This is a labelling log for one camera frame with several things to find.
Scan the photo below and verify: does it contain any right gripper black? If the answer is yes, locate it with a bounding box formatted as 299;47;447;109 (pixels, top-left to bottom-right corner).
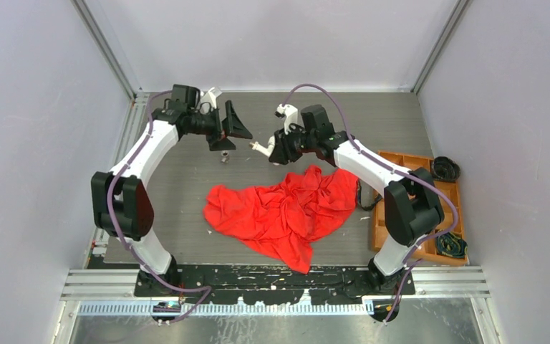
270;123;317;166

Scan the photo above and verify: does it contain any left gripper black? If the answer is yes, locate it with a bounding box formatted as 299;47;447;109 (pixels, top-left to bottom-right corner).
188;101;252;151

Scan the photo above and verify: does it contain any silver metal pipe fitting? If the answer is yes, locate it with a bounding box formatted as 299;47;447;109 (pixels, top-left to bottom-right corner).
221;150;230;163

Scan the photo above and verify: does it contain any white faucet with chrome head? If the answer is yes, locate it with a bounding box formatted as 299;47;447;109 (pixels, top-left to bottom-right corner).
249;135;276;158

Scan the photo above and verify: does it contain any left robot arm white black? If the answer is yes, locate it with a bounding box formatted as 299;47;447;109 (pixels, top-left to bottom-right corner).
90;84;253;296

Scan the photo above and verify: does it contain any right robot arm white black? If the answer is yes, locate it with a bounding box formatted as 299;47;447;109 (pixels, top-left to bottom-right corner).
269;105;445;295

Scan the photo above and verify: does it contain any red cloth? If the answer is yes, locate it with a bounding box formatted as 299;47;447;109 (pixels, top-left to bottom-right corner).
203;165;358;274

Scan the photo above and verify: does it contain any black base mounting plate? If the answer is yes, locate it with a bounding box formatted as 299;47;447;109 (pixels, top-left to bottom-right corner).
134;264;416;307

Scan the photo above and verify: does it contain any orange compartment tray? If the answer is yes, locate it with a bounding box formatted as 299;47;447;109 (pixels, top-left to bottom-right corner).
371;151;468;266

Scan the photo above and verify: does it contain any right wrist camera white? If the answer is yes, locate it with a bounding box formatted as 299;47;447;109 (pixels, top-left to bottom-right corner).
275;104;299;135

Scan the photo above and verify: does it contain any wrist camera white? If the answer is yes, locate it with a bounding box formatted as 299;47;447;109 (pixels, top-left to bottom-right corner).
198;87;222;115
275;104;299;135

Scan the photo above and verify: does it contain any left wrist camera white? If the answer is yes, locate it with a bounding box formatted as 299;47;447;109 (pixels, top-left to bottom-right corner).
198;87;222;115

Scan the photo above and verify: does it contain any black coiled strap outside tray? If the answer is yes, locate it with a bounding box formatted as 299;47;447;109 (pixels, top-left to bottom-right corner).
430;156;461;183

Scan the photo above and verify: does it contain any black coiled strap lower compartment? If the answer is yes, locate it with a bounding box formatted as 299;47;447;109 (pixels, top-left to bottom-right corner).
436;231;468;259

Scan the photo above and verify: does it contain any slotted cable duct grey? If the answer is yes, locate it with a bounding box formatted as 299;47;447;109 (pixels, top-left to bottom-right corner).
79;300;374;316

